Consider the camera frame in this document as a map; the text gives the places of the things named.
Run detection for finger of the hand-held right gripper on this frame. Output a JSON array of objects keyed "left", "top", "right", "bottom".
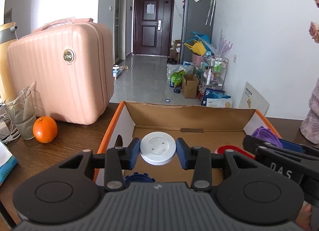
[{"left": 243, "top": 135, "right": 306, "bottom": 157}]

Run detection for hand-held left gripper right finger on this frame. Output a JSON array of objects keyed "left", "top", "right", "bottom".
[{"left": 176, "top": 138, "right": 255, "bottom": 192}]

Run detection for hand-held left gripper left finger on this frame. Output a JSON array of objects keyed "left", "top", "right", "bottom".
[{"left": 59, "top": 138, "right": 142, "bottom": 192}]

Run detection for white round lid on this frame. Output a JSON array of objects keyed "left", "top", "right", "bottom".
[{"left": 140, "top": 131, "right": 177, "bottom": 165}]

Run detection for blue jar lid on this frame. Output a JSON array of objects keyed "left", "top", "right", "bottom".
[{"left": 125, "top": 172, "right": 155, "bottom": 184}]

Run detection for purple jar lid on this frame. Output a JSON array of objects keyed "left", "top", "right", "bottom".
[{"left": 251, "top": 126, "right": 283, "bottom": 147}]

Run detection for red cardboard box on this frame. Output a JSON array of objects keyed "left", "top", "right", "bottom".
[{"left": 93, "top": 101, "right": 283, "bottom": 189}]

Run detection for white lint brush red pad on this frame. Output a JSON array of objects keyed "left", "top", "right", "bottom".
[{"left": 215, "top": 145, "right": 255, "bottom": 159}]

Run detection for person's right hand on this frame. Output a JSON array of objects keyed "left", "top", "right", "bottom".
[{"left": 296, "top": 202, "right": 313, "bottom": 231}]

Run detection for purple ceramic vase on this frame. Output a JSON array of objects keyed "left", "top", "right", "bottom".
[{"left": 300, "top": 78, "right": 319, "bottom": 144}]

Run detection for white flat board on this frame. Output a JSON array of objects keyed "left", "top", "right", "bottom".
[{"left": 238, "top": 82, "right": 270, "bottom": 117}]

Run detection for white printed sack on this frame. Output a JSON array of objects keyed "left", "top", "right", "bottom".
[{"left": 206, "top": 98, "right": 233, "bottom": 108}]

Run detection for brown cardboard floor box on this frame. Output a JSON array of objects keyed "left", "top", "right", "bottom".
[{"left": 182, "top": 74, "right": 200, "bottom": 98}]

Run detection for blue white package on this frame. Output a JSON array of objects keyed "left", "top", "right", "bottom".
[{"left": 201, "top": 87, "right": 225, "bottom": 105}]

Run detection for green printed bag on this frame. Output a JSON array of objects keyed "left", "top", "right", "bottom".
[{"left": 169, "top": 70, "right": 186, "bottom": 88}]

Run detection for clear plastic bag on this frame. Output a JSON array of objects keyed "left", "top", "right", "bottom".
[{"left": 166, "top": 64, "right": 193, "bottom": 74}]

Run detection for orange fruit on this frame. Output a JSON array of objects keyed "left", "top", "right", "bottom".
[{"left": 32, "top": 116, "right": 58, "bottom": 144}]

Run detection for pink bucket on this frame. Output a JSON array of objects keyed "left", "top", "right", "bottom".
[{"left": 192, "top": 53, "right": 210, "bottom": 67}]

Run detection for pink suitcase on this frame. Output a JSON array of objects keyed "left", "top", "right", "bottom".
[{"left": 7, "top": 18, "right": 114, "bottom": 125}]

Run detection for blue yellow plastic tools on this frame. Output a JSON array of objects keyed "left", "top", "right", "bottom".
[{"left": 184, "top": 31, "right": 214, "bottom": 56}]

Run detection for dried pink roses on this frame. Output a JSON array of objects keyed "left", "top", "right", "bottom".
[{"left": 308, "top": 0, "right": 319, "bottom": 44}]

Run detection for purple feather decoration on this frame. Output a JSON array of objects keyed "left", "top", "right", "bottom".
[{"left": 216, "top": 29, "right": 233, "bottom": 57}]

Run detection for clear glass cup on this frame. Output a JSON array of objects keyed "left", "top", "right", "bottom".
[{"left": 4, "top": 82, "right": 38, "bottom": 140}]

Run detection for dark brown entrance door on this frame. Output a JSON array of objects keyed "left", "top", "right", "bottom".
[{"left": 133, "top": 0, "right": 175, "bottom": 57}]

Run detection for blue tissue box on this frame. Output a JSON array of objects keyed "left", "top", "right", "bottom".
[{"left": 0, "top": 143, "right": 18, "bottom": 187}]

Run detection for grey framed side door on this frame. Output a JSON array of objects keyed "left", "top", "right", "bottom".
[{"left": 114, "top": 0, "right": 128, "bottom": 64}]

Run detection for grey refrigerator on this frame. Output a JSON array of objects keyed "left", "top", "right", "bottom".
[{"left": 180, "top": 0, "right": 217, "bottom": 66}]

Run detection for clear folded umbrella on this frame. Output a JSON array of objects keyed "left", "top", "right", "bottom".
[{"left": 205, "top": 0, "right": 217, "bottom": 26}]

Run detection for yellow thermos jug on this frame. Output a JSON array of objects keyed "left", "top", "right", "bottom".
[{"left": 0, "top": 22, "right": 18, "bottom": 103}]

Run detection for white wire cart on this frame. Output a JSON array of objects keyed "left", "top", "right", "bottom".
[{"left": 201, "top": 55, "right": 229, "bottom": 92}]

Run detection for white charger with cables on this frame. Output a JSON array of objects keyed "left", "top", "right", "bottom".
[{"left": 0, "top": 111, "right": 22, "bottom": 144}]

